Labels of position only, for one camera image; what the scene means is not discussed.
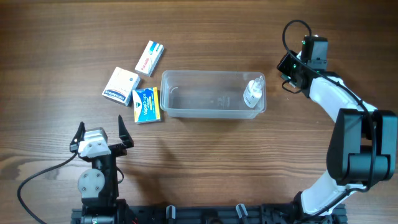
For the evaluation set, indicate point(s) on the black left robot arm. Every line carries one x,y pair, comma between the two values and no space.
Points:
99,184

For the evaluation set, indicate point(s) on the white blue Panadol box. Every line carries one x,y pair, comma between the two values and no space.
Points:
149,58

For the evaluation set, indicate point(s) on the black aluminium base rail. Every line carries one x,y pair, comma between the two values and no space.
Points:
254,214

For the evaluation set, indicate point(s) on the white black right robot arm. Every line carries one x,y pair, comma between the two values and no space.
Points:
362,148

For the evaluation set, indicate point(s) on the white Hansaplast box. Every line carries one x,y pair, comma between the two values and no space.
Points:
120,86

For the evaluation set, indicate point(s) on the green square small box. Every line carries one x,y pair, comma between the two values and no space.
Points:
285,77

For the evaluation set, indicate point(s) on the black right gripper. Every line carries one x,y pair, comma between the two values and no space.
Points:
283,65

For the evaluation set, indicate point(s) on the blue yellow VapoDrops box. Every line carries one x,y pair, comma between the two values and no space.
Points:
146,105

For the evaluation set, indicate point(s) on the white bottle clear cap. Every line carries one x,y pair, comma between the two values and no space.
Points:
253,92

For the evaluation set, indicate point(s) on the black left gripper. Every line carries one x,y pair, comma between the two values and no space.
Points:
120,150

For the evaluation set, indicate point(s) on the clear plastic container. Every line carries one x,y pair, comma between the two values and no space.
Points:
209,94

